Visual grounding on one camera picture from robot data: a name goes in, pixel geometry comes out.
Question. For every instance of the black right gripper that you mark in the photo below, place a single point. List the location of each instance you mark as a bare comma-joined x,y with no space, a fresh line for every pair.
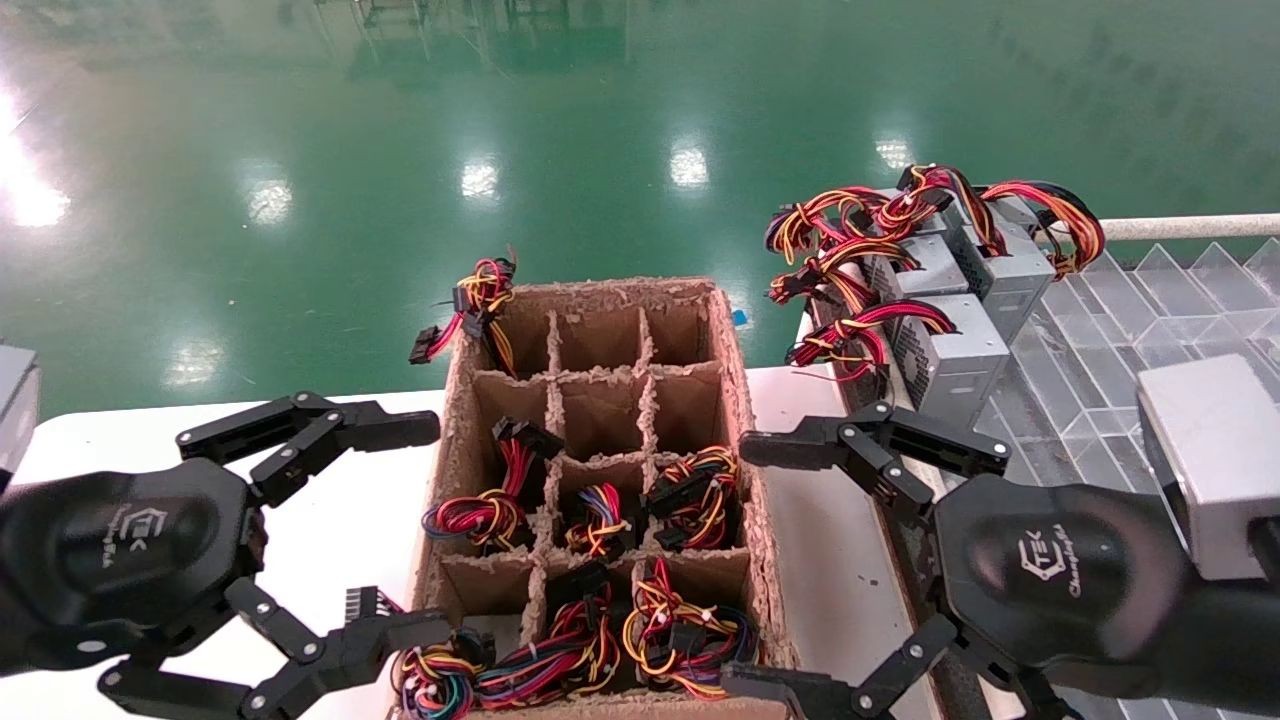
1060,580

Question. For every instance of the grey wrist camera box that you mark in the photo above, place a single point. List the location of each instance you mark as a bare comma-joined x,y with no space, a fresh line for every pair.
1215,460
15,410

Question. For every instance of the white tube rail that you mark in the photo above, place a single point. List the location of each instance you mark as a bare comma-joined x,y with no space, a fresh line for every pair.
1200,227

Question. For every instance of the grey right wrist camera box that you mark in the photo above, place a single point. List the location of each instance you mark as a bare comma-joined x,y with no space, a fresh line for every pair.
1215,460

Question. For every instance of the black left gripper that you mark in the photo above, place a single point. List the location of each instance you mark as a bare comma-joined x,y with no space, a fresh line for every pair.
110,550

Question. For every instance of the cardboard box with dividers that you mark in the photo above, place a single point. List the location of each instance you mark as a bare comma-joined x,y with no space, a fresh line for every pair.
690,400

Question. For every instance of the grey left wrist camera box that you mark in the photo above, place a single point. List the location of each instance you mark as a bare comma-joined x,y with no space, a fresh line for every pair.
15,410

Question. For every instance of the clear plastic tray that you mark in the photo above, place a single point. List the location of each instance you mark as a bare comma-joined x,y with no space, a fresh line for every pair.
1100,330

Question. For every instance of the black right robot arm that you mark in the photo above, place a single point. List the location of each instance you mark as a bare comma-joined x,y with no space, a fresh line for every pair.
1240,640

